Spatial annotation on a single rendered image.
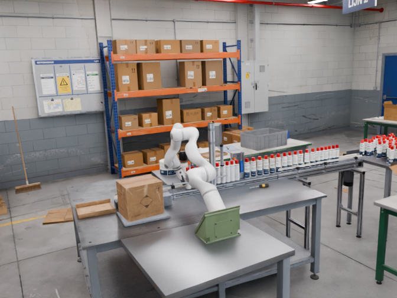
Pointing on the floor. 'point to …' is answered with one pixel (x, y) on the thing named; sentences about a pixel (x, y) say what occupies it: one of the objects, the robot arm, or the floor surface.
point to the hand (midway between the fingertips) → (183, 182)
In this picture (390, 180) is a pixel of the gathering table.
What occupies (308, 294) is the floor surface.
